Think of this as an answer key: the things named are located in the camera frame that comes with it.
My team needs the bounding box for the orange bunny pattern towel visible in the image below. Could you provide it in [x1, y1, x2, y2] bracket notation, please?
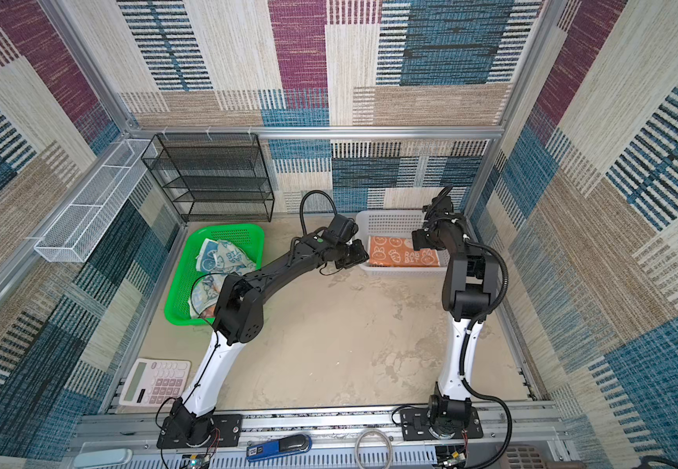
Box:
[368, 236, 441, 268]

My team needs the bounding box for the blue patterned towel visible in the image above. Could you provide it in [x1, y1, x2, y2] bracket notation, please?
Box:
[188, 238, 256, 319]

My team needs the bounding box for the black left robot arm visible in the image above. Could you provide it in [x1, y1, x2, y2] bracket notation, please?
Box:
[157, 214, 369, 451]

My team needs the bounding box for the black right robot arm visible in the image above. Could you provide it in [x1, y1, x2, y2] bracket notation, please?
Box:
[412, 187, 508, 439]

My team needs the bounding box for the white plastic basket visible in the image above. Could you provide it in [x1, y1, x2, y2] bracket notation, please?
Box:
[356, 209, 450, 277]

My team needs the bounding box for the green plastic laundry basket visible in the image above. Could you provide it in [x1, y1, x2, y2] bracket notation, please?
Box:
[164, 224, 265, 326]

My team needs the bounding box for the blue black stapler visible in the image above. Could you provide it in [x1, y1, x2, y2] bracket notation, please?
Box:
[245, 434, 313, 463]

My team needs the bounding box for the white desk calculator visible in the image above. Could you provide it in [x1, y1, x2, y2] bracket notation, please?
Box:
[120, 358, 191, 408]

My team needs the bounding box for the light blue flat object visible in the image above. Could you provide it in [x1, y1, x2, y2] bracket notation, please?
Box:
[73, 449, 133, 469]

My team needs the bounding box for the black wire mesh shelf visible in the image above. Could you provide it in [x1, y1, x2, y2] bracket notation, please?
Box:
[141, 133, 276, 222]

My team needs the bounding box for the coiled white cable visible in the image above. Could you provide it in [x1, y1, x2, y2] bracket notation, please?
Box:
[355, 428, 395, 469]

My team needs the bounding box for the white wire mesh tray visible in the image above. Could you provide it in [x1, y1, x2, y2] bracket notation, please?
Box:
[34, 139, 149, 263]

